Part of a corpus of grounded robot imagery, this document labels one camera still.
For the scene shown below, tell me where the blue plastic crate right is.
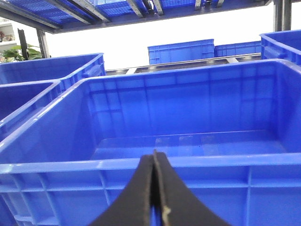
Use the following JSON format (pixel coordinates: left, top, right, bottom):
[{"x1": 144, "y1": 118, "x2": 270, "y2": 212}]
[{"x1": 0, "y1": 59, "x2": 301, "y2": 226}]

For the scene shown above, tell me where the blue plastic crate left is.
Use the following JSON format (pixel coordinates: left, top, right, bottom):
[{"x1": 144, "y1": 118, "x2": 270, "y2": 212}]
[{"x1": 0, "y1": 80, "x2": 61, "y2": 140}]

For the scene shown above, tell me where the green potted plant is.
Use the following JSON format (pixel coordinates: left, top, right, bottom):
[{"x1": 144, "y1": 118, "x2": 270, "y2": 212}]
[{"x1": 2, "y1": 44, "x2": 42, "y2": 63}]

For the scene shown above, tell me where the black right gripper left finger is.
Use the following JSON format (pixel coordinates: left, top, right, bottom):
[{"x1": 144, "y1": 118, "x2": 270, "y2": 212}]
[{"x1": 90, "y1": 155, "x2": 154, "y2": 226}]

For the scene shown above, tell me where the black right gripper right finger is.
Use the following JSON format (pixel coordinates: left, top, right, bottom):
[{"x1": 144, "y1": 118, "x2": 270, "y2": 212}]
[{"x1": 153, "y1": 150, "x2": 229, "y2": 226}]

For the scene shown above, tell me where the blue crate far right edge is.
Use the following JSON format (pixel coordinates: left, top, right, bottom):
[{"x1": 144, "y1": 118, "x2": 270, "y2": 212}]
[{"x1": 260, "y1": 30, "x2": 301, "y2": 66}]

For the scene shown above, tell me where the metal shelf rack frame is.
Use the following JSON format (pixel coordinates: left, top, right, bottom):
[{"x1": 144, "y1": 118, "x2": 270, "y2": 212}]
[{"x1": 0, "y1": 0, "x2": 301, "y2": 75}]

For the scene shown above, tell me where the far blue crate right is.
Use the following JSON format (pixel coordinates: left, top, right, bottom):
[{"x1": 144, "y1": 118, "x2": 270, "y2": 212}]
[{"x1": 214, "y1": 41, "x2": 261, "y2": 57}]

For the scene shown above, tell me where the blue plastic crate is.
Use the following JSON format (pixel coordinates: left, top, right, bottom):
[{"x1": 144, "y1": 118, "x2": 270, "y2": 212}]
[
  {"x1": 0, "y1": 80, "x2": 61, "y2": 140},
  {"x1": 0, "y1": 59, "x2": 301, "y2": 226}
]

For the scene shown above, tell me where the blue crate upper shelf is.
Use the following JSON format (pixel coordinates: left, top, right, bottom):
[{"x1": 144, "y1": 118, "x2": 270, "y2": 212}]
[{"x1": 4, "y1": 0, "x2": 224, "y2": 24}]

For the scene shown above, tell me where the blue crate behind left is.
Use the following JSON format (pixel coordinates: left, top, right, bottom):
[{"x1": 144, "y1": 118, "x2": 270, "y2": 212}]
[{"x1": 0, "y1": 53, "x2": 106, "y2": 91}]

